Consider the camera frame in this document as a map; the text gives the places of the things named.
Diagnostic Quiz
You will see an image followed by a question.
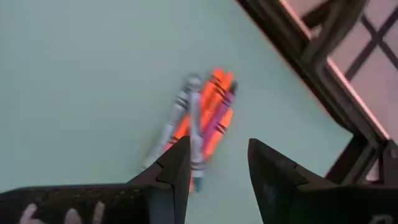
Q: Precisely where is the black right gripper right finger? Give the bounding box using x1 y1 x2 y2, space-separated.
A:
248 138 398 224

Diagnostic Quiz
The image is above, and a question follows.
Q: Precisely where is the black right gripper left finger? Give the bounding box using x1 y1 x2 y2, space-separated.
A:
0 135 192 224

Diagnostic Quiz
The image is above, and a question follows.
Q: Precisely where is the blue crayon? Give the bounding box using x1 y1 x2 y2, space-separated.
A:
186 73 206 193
141 83 192 170

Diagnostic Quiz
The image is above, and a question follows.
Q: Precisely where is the purple crayon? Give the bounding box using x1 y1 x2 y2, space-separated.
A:
201 80 239 141

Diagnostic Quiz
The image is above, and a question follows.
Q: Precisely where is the teal table mat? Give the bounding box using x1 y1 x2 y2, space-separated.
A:
0 0 354 224

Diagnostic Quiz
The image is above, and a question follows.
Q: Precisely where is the black metal table frame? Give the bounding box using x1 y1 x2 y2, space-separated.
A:
234 0 398 187

